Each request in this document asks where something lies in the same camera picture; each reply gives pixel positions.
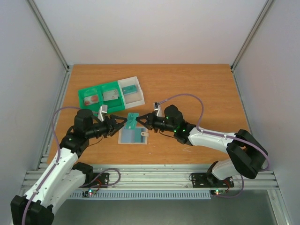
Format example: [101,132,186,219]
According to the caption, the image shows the right circuit board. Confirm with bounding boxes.
[210,189,227,195]

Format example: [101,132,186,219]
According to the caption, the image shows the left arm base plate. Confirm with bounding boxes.
[80,172,110,188]

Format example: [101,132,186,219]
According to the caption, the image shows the left aluminium frame post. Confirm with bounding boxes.
[26,0,70,71]

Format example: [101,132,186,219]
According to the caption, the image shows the aluminium front rail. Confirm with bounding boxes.
[22,164,279,190]

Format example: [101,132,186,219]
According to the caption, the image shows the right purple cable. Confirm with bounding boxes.
[159,93,270,198]

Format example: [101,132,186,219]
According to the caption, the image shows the grey card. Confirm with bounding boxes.
[102,89,119,101]

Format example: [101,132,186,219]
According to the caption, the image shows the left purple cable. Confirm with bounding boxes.
[22,106,122,225]

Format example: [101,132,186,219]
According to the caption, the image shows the circuit board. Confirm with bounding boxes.
[210,189,227,195]
[82,190,97,198]

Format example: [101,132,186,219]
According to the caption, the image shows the slotted cable duct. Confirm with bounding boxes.
[69,190,211,201]

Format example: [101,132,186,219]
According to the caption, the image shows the aluminium frame post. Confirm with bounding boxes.
[26,0,70,71]
[230,0,275,73]

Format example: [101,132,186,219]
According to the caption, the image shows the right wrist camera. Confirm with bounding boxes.
[153,102,164,117]

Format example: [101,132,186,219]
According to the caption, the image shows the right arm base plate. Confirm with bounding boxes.
[189,172,234,188]

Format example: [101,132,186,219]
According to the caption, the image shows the right aluminium frame post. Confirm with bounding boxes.
[230,0,275,73]

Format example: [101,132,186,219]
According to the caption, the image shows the white card holder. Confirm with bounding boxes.
[118,127,149,145]

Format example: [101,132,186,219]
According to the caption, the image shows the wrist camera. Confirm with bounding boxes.
[153,102,164,117]
[97,105,108,122]

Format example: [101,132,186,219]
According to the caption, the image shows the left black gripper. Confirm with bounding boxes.
[87,114,128,139]

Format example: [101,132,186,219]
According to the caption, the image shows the purple cable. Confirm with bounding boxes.
[22,106,122,225]
[159,93,270,198]

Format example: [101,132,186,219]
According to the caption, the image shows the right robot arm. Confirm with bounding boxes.
[136,105,268,187]

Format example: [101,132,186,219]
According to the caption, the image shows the white translucent tray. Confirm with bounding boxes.
[117,76,145,109]

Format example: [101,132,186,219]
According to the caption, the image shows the white cherry-blossom card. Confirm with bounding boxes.
[109,91,119,100]

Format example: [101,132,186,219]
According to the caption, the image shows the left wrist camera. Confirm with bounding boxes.
[97,105,108,122]

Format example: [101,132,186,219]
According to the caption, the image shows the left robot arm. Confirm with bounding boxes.
[10,109,127,225]

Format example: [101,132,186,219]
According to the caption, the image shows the left circuit board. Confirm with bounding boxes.
[82,190,97,198]

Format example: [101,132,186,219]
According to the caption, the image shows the green two-compartment tray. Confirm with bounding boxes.
[77,81,125,113]

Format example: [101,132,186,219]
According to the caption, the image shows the red-patterned card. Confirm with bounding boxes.
[83,94,99,106]

